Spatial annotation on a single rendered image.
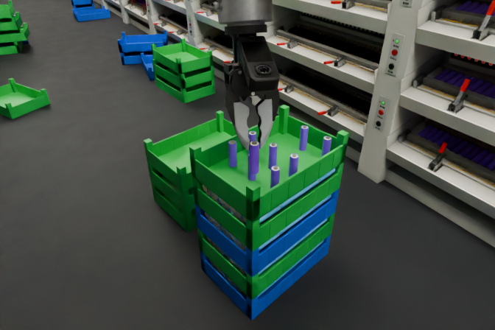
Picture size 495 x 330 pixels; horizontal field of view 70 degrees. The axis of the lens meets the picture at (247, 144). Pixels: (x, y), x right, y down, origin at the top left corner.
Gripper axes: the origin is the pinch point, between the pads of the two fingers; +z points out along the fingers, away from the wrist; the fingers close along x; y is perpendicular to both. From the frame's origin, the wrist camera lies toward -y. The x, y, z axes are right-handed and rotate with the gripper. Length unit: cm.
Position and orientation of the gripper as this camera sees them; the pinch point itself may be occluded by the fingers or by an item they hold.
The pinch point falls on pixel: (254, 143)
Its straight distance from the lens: 63.3
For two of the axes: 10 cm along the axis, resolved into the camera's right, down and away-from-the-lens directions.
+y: -2.1, -2.9, 9.3
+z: 0.6, 9.5, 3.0
